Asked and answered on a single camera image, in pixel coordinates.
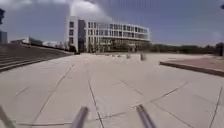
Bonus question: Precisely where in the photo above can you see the pale concrete slab plaza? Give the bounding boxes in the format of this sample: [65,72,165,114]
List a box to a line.
[0,52,224,128]

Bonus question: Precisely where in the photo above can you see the white multi-storey building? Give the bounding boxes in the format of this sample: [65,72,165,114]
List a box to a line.
[65,15,152,54]

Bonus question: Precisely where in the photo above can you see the robot's own part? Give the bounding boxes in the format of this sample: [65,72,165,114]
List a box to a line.
[135,104,156,128]
[69,106,90,128]

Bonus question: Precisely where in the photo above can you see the row of trees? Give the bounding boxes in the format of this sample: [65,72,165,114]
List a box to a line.
[149,42,224,56]

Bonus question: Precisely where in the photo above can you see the low distant building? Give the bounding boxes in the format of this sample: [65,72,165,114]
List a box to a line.
[10,36,44,47]

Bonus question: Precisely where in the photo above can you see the raised grass bed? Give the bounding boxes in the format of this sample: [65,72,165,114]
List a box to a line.
[159,55,224,78]

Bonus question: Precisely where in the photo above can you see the wide grey stone steps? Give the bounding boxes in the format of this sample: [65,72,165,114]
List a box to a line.
[0,42,75,73]

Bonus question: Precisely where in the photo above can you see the dark glass building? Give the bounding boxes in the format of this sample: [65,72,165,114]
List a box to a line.
[0,30,8,45]

